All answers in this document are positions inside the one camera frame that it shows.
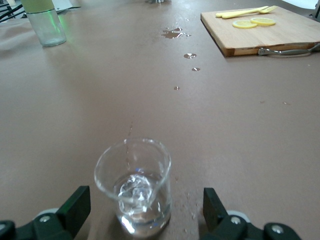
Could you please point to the green sleeved glass bottle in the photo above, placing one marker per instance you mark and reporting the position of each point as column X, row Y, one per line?
column 47, row 27

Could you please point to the spilled liquid puddle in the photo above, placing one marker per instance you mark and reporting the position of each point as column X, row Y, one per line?
column 175, row 33

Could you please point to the steel jigger measuring cup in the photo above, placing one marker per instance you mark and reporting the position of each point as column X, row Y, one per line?
column 158, row 1

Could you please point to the wooden cutting board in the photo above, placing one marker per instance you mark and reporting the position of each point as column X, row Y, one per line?
column 275, row 35

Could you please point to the brown table cover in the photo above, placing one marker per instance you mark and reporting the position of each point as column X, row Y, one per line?
column 75, row 100

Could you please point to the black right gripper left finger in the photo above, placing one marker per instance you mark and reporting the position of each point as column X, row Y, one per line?
column 72, row 207

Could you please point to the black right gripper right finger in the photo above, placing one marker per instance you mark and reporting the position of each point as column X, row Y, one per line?
column 215, row 212

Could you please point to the clear glass cup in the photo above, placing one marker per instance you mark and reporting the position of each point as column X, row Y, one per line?
column 140, row 210

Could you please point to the yellow plastic fork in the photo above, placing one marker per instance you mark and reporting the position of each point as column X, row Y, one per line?
column 240, row 14

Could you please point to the lemon slice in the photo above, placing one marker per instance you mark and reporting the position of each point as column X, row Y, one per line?
column 263, row 21
column 244, row 24

